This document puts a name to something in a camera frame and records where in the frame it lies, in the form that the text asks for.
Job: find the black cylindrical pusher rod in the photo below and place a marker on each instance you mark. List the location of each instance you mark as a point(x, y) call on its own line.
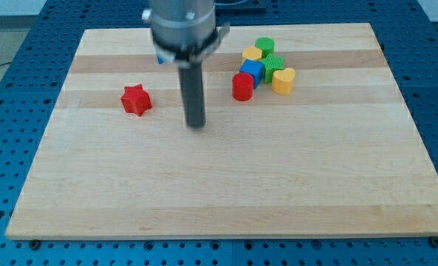
point(191, 87)

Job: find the red star block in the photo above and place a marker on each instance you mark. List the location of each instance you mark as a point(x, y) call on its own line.
point(136, 100)

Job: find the blue block behind arm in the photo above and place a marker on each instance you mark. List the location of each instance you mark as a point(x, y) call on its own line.
point(160, 59)

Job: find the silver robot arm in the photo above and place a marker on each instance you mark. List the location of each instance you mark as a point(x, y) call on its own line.
point(185, 33)

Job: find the blue cube block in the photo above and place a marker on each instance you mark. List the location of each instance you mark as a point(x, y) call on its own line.
point(255, 69)

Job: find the green star block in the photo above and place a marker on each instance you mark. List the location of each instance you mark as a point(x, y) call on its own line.
point(271, 64)

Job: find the red cylinder block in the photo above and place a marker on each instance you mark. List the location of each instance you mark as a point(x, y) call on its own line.
point(242, 86)

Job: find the yellow pentagon block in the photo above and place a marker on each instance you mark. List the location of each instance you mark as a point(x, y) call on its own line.
point(251, 53)

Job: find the green cylinder block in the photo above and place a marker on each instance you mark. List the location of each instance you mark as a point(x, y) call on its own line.
point(266, 45)

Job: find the yellow heart block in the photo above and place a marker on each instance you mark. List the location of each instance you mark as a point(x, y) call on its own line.
point(283, 81)

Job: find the light wooden board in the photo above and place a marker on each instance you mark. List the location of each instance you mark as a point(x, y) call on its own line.
point(339, 157)

